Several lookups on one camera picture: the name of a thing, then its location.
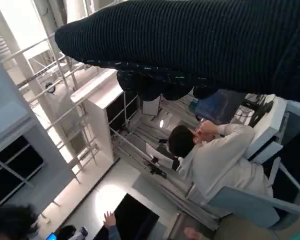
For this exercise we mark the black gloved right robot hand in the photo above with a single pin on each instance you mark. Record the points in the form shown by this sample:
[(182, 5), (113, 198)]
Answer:
[(190, 37)]

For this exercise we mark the white tall cabinet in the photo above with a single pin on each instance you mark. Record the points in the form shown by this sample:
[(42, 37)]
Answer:
[(100, 110)]

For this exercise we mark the seated person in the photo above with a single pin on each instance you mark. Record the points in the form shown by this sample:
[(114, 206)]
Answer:
[(222, 160)]

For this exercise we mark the grey office chair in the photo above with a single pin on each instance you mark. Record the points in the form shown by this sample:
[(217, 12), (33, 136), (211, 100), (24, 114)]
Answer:
[(245, 205)]

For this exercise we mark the black flat screen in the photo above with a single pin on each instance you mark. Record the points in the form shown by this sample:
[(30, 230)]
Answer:
[(132, 217)]

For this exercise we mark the person's hand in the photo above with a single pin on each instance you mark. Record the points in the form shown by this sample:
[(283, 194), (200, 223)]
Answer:
[(110, 220)]

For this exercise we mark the white metal grid frame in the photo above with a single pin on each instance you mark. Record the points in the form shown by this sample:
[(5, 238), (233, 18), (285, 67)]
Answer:
[(65, 105)]

